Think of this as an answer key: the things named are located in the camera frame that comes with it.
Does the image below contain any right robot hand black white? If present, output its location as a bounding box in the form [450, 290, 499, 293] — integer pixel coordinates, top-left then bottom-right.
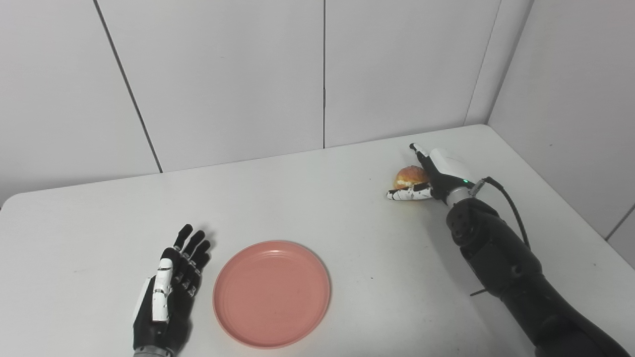
[386, 143, 476, 208]

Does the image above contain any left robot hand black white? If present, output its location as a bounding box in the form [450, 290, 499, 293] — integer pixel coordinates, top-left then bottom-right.
[132, 224, 211, 357]

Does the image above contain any cream puff pastry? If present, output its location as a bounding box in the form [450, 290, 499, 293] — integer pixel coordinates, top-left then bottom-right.
[393, 165, 430, 190]

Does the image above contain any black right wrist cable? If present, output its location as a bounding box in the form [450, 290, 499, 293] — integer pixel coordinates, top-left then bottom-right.
[469, 177, 531, 297]

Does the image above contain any pink round plate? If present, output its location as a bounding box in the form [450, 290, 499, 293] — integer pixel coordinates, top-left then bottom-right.
[212, 240, 331, 349]

